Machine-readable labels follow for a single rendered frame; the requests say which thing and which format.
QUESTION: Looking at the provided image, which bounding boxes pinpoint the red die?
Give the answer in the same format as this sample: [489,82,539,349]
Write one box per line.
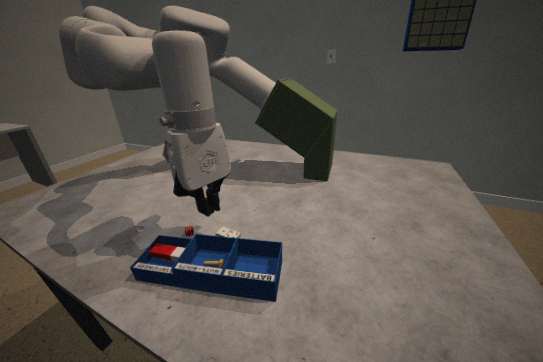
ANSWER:
[185,226,194,237]

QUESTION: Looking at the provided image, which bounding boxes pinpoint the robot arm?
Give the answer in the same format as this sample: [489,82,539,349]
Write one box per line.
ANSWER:
[59,6,276,130]

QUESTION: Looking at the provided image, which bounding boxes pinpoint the brass bolt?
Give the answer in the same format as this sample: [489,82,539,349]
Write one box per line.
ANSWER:
[204,259,224,268]

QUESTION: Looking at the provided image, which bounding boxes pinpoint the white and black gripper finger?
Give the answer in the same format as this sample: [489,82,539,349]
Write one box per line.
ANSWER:
[206,173,230,211]
[173,172,211,217]

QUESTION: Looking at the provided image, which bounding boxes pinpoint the white domino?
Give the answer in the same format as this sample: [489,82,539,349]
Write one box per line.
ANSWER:
[216,226,241,238]

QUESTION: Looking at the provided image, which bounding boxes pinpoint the blue three-compartment bin tray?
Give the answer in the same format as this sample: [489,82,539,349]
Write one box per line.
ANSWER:
[130,234,282,302]

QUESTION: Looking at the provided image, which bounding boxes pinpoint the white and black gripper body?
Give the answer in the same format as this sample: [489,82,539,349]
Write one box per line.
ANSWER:
[167,123,231,191]

